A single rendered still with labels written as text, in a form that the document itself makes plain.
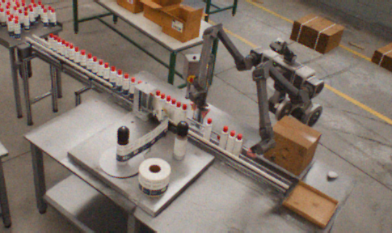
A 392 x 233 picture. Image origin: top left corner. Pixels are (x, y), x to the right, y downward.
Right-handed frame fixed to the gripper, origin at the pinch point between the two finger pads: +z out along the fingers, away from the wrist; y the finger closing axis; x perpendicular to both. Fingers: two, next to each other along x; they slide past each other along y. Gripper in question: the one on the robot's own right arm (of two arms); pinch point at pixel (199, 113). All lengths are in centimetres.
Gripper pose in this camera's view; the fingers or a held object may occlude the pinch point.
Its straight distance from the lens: 304.7
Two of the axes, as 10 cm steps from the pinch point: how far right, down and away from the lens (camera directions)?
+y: 6.8, 4.6, -5.7
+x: 7.2, -3.0, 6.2
